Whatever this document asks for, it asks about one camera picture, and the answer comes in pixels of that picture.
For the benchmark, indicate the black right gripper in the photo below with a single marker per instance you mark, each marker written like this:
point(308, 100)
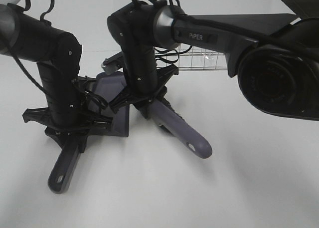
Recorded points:
point(144, 89)

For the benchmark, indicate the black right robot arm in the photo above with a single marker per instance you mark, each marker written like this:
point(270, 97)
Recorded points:
point(275, 57)

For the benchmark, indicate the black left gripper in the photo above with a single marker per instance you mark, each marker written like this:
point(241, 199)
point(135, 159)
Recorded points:
point(69, 117)

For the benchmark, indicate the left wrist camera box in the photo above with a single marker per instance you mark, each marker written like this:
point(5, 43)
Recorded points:
point(85, 83)

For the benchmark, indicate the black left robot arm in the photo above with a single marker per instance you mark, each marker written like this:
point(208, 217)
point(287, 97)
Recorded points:
point(57, 55)

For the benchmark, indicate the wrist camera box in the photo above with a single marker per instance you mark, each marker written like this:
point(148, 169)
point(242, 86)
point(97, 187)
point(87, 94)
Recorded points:
point(114, 63)
point(85, 83)

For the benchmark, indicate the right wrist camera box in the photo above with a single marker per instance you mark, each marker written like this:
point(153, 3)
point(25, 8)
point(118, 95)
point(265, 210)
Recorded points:
point(114, 63)

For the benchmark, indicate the chrome wire dish rack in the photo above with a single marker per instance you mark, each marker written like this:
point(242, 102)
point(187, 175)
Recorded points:
point(187, 57)

